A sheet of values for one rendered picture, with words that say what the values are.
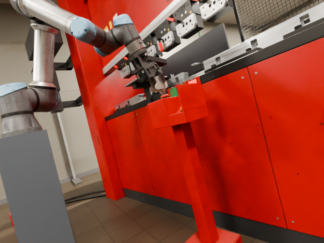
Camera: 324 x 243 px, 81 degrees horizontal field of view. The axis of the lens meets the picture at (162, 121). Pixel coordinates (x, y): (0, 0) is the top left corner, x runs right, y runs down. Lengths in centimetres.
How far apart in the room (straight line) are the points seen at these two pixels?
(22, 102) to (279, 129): 108
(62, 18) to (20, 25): 390
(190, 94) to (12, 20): 430
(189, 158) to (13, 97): 78
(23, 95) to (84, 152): 324
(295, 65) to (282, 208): 60
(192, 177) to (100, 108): 149
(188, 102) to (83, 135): 356
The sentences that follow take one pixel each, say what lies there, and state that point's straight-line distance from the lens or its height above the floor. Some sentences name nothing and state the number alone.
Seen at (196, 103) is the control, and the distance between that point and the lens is 80.
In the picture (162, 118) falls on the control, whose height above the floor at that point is 70.
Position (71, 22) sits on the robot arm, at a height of 111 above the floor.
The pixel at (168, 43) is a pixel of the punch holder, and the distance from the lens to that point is 140.
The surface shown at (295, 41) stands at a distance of 89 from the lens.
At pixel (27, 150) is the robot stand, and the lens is 95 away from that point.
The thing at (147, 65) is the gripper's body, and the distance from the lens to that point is 82.
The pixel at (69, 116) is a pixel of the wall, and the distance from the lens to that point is 419.
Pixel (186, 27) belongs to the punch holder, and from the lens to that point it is 130.
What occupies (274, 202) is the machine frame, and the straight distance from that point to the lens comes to 105.
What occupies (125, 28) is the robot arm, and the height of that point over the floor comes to 108.
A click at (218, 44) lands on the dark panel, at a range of 180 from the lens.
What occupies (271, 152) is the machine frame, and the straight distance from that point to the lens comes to 96.
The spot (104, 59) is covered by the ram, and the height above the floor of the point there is 147.
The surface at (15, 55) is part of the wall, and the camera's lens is 450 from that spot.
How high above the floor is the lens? 69
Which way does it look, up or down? level
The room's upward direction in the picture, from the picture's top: 14 degrees counter-clockwise
